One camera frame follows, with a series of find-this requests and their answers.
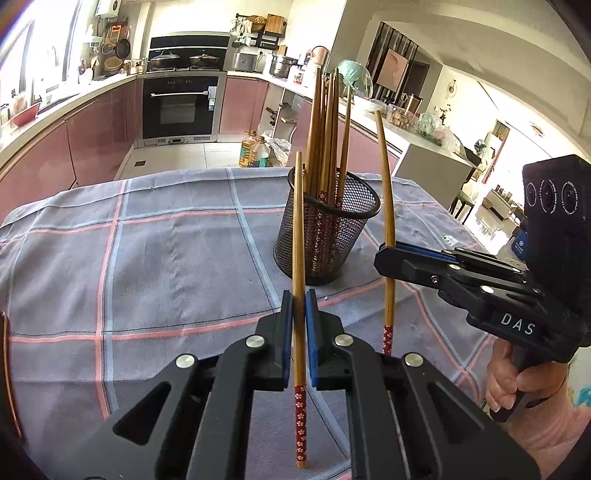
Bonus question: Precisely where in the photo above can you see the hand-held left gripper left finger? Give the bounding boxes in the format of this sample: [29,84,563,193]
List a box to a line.
[53,290,296,480]

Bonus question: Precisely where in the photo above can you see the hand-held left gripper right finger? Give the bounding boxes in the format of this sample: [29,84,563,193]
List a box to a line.
[305,288,541,480]

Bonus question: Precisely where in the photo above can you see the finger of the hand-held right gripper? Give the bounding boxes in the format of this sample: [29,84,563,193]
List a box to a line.
[374,247,498,319]
[392,241,544,300]

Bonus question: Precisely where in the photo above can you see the wooden chopstick red patterned end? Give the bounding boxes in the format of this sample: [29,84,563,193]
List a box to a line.
[292,151,309,469]
[374,110,397,356]

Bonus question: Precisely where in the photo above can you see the black mesh utensil holder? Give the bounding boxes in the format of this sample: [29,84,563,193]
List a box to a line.
[273,166,383,286]

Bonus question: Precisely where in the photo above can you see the bunch of wooden chopsticks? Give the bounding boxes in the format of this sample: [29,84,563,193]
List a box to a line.
[302,65,354,278]

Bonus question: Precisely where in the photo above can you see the person's right forearm pink sleeve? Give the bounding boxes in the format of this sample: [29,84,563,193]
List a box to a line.
[508,378,591,468]

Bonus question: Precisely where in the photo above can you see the person's right hand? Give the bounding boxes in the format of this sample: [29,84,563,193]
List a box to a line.
[485,339,571,425]

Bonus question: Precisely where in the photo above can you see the dining chair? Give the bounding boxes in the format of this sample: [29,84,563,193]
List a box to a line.
[448,189,476,224]

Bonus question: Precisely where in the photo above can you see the pink kitchen island counter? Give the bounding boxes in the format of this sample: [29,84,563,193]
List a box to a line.
[219,69,481,208]

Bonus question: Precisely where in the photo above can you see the glass snack jar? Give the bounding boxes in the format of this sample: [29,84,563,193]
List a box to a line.
[390,107,416,132]

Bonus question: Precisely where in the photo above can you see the grey plaid tablecloth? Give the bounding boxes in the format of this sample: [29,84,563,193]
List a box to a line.
[0,166,504,480]

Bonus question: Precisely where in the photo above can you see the clear plastic bag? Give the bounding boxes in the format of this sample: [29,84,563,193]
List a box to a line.
[268,136,291,168]

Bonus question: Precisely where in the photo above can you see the yellow cooking oil bottle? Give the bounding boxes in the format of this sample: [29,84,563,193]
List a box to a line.
[239,130,259,168]

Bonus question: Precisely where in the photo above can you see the mint green appliance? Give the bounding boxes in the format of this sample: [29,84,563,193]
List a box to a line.
[336,60,374,100]

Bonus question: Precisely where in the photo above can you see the large steel stock pot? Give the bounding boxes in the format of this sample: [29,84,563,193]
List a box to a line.
[269,54,298,78]

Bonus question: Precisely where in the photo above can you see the built-in black oven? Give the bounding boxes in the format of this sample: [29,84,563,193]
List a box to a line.
[141,74,220,141]

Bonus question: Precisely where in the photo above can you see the pink kitchen cabinet run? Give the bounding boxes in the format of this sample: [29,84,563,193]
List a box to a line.
[0,76,141,217]

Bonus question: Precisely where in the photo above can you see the steel pot with lid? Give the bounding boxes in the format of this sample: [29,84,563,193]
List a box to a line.
[188,52,221,70]

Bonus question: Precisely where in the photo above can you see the dark copper rimmed object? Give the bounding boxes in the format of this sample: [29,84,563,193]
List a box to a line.
[0,311,24,444]

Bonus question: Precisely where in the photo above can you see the black wok with lid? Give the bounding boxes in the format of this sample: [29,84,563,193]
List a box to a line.
[148,50,182,71]

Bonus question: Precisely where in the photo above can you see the black range hood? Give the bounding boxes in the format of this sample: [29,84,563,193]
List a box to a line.
[148,34,230,70]

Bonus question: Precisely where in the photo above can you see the hanging pans and strainers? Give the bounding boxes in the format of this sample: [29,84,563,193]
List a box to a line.
[99,23,132,77]

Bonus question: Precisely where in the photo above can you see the red bowl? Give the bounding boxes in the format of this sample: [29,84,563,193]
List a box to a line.
[9,102,42,126]

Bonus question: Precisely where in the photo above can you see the framed wall picture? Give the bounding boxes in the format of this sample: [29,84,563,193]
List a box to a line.
[376,46,409,88]

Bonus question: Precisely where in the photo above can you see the black wall shelf rack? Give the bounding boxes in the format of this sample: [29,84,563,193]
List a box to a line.
[233,14,289,51]

